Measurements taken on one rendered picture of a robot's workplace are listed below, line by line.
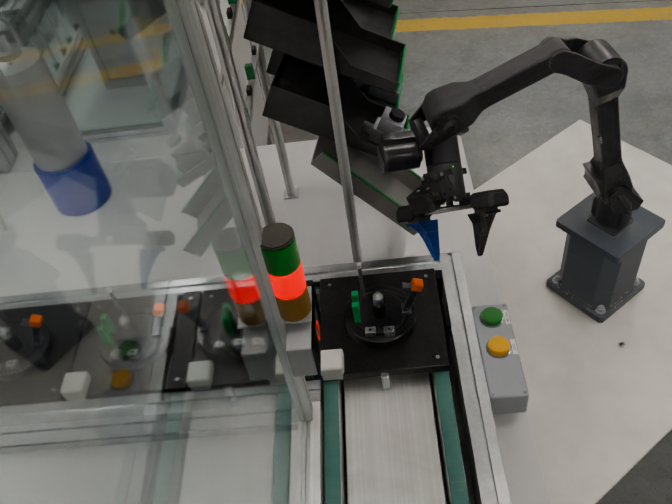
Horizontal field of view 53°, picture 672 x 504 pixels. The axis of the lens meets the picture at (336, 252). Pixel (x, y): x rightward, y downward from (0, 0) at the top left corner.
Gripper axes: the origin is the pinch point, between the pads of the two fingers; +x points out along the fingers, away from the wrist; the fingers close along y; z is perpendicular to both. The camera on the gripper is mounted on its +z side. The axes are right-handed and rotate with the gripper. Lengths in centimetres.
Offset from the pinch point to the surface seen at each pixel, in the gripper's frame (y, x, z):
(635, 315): 11, 22, -47
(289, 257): -3.9, -1.5, 34.2
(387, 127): -16.4, -22.2, -8.5
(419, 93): -136, -71, -203
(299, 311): -9.3, 6.5, 28.8
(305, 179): -66, -20, -36
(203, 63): 7, -23, 52
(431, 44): -146, -103, -238
